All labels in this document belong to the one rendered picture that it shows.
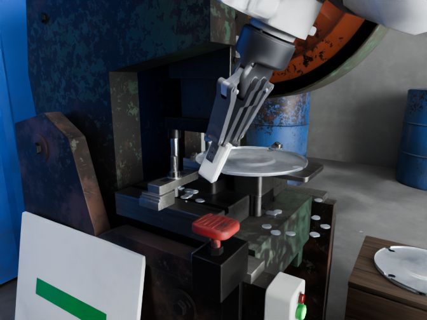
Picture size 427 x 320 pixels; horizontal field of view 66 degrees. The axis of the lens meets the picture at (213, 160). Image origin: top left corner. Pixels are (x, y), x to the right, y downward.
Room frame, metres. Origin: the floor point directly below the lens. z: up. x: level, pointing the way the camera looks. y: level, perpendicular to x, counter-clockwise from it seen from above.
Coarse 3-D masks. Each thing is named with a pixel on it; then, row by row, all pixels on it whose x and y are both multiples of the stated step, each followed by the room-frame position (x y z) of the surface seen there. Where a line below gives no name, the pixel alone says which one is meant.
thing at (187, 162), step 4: (204, 152) 0.93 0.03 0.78; (188, 156) 0.88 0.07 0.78; (184, 160) 0.86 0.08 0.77; (188, 160) 0.85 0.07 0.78; (184, 164) 0.86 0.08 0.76; (188, 164) 0.85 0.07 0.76; (192, 164) 0.85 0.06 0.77; (196, 164) 0.84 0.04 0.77; (184, 168) 0.86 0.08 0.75; (188, 168) 0.85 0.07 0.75; (192, 168) 0.85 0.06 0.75; (196, 168) 0.84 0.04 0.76; (200, 176) 0.83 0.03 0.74
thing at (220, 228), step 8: (208, 216) 0.53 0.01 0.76; (216, 216) 0.52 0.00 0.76; (192, 224) 0.50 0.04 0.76; (200, 224) 0.49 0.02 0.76; (208, 224) 0.49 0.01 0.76; (216, 224) 0.49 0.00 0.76; (224, 224) 0.49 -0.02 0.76; (232, 224) 0.49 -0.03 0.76; (200, 232) 0.48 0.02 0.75; (208, 232) 0.47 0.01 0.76; (216, 232) 0.47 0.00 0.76; (224, 232) 0.47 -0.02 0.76; (232, 232) 0.48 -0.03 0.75; (216, 240) 0.49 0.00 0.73
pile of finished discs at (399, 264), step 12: (384, 252) 1.09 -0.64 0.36; (396, 252) 1.09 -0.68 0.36; (408, 252) 1.09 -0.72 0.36; (420, 252) 1.09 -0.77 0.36; (384, 264) 1.01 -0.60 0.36; (396, 264) 1.01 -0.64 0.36; (408, 264) 1.00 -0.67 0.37; (420, 264) 1.00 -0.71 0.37; (384, 276) 0.95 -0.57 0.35; (396, 276) 0.94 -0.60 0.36; (408, 276) 0.94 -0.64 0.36; (420, 276) 0.94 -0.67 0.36; (408, 288) 0.88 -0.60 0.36; (420, 288) 0.88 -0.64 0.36
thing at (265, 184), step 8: (304, 168) 0.76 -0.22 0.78; (312, 168) 0.76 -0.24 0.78; (320, 168) 0.77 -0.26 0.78; (240, 176) 0.79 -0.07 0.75; (272, 176) 0.73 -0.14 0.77; (280, 176) 0.71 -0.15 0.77; (288, 176) 0.70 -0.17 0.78; (296, 176) 0.70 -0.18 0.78; (304, 176) 0.70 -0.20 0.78; (312, 176) 0.71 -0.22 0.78; (240, 184) 0.79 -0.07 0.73; (248, 184) 0.78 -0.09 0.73; (256, 184) 0.77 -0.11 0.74; (264, 184) 0.78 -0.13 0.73; (272, 184) 0.83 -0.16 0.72; (248, 192) 0.78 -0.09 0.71; (256, 192) 0.77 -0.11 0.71; (264, 192) 0.79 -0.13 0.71; (272, 192) 0.83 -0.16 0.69; (256, 200) 0.77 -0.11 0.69; (264, 200) 0.79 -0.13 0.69; (272, 200) 0.82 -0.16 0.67; (256, 208) 0.77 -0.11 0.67; (264, 208) 0.77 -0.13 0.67; (256, 216) 0.77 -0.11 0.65
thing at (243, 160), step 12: (204, 156) 0.87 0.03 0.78; (228, 156) 0.85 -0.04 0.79; (240, 156) 0.85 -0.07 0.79; (252, 156) 0.85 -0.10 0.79; (264, 156) 0.85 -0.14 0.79; (276, 156) 0.87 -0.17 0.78; (288, 156) 0.87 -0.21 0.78; (300, 156) 0.87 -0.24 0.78; (228, 168) 0.75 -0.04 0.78; (240, 168) 0.75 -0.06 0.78; (252, 168) 0.75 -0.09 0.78; (264, 168) 0.75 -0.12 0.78; (276, 168) 0.75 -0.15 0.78; (288, 168) 0.75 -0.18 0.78; (300, 168) 0.73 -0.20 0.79
